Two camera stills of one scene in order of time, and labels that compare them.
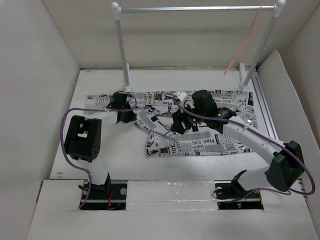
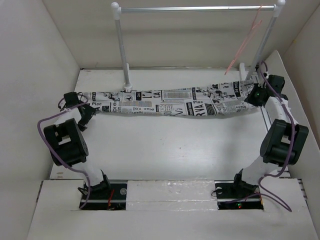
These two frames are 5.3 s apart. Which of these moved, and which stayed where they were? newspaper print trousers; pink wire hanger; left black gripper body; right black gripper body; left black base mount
Moved: newspaper print trousers; left black gripper body; right black gripper body
Stayed: left black base mount; pink wire hanger
